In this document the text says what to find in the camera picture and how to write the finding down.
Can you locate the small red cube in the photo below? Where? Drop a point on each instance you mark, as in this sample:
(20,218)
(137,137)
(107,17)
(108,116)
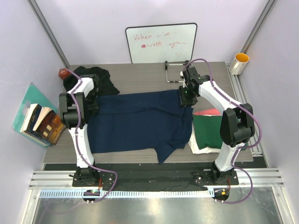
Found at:
(64,73)

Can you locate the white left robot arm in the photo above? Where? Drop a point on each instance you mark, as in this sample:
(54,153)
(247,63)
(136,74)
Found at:
(76,107)

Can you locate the folded green t shirt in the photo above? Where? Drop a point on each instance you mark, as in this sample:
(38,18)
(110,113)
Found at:
(206,130)

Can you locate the folded white t shirt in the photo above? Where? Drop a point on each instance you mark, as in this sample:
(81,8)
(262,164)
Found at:
(195,149)

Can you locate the white mug yellow inside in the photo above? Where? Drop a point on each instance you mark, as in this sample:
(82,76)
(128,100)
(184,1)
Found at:
(238,64)

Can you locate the white perforated cable tray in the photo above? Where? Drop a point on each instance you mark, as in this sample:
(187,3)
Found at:
(89,194)

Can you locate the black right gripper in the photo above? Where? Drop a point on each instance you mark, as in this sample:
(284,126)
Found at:
(184,101)

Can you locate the black wire stand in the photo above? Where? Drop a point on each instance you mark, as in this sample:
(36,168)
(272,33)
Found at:
(173,70)

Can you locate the dark blue paperback book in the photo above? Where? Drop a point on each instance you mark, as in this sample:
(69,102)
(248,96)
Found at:
(29,122)

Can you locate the folded pink t shirt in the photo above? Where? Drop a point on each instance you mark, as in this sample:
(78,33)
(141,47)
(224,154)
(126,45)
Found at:
(208,112)

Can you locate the black t shirt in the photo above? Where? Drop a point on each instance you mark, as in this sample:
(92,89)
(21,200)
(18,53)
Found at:
(106,87)

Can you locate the small whiteboard with red writing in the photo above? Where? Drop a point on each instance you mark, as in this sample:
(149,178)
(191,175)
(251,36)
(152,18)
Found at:
(161,43)

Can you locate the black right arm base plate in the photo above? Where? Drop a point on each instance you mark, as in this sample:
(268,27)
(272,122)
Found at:
(209,178)

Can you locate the teal plastic folder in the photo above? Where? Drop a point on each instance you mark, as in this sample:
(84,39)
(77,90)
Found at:
(33,95)

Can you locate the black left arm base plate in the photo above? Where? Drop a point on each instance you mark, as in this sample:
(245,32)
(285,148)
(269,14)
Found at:
(104,180)

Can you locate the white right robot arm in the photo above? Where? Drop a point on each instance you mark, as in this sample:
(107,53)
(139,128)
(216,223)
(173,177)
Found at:
(236,128)

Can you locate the navy blue t shirt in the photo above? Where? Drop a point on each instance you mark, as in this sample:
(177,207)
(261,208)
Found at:
(141,121)

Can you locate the brown cover paperback book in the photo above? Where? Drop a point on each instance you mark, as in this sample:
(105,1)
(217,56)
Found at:
(49,126)

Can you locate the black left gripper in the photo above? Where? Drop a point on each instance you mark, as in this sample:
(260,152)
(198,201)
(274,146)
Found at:
(93,108)

